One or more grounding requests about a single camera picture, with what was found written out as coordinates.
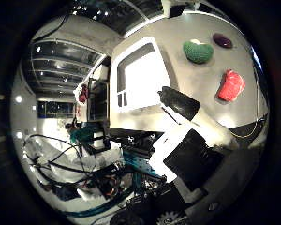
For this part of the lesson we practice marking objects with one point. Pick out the person in teal shirt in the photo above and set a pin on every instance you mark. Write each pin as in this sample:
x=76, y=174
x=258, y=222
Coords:
x=81, y=134

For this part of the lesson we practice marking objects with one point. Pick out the purple plush eggplant toy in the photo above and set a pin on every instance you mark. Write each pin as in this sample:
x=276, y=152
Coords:
x=222, y=40

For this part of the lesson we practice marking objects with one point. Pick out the black metal shelf rack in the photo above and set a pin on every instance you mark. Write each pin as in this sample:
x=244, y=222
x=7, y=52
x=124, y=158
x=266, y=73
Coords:
x=98, y=100

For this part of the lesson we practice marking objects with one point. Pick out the red plush meat toy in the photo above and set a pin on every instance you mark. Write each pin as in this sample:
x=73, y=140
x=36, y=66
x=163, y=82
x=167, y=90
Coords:
x=231, y=86

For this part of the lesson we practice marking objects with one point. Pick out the red hanging object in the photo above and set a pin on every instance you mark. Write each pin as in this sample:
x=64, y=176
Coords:
x=83, y=93

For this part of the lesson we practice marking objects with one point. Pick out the white rectangular tray container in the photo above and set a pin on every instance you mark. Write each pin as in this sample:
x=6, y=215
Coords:
x=140, y=78

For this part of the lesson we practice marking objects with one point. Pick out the green and yellow plush toy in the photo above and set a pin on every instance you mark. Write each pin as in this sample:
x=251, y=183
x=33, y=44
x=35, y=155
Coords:
x=198, y=52

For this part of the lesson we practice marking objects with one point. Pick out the white plastic cover sheet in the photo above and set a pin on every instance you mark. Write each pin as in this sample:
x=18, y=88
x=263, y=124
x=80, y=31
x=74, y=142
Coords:
x=65, y=156

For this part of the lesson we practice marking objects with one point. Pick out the blue metal machine frame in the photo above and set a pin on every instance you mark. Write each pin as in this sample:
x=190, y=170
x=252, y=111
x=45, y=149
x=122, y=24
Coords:
x=140, y=162

